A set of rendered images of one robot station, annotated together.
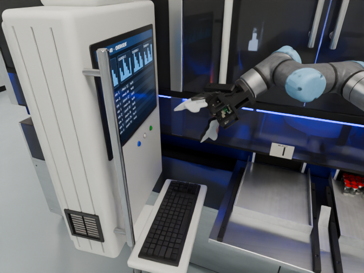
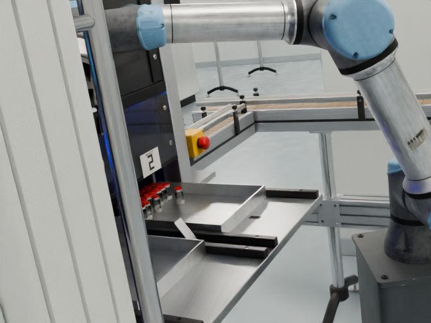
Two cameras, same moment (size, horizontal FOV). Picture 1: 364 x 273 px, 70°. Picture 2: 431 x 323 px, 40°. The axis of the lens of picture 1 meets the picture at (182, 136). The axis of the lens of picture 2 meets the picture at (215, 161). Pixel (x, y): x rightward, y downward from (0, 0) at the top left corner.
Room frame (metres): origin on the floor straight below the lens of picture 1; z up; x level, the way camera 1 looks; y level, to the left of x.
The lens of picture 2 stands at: (0.35, 0.76, 1.45)
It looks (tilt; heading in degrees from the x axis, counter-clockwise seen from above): 17 degrees down; 278
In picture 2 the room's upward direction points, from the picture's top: 9 degrees counter-clockwise
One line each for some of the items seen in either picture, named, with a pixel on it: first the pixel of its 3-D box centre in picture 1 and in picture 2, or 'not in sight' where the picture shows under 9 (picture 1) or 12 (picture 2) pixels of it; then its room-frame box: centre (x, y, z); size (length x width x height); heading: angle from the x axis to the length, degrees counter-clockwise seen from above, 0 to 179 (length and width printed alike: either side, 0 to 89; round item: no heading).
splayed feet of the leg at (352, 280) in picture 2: not in sight; (340, 300); (0.25, -1.55, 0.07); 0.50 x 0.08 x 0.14; 68
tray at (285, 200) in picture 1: (274, 188); (108, 267); (0.78, -0.37, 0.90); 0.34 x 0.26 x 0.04; 158
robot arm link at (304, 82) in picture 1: (304, 80); (133, 28); (0.62, -0.30, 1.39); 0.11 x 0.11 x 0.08; 14
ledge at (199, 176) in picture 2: not in sight; (186, 179); (0.71, -0.99, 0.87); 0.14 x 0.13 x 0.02; 158
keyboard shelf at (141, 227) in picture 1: (163, 217); not in sight; (0.73, 0.07, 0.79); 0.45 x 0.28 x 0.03; 166
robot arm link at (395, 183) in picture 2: not in sight; (416, 182); (0.10, -0.54, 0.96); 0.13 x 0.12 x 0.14; 104
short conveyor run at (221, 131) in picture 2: not in sight; (198, 139); (0.70, -1.28, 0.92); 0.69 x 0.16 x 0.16; 68
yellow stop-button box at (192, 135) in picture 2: not in sight; (189, 143); (0.67, -0.96, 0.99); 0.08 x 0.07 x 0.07; 158
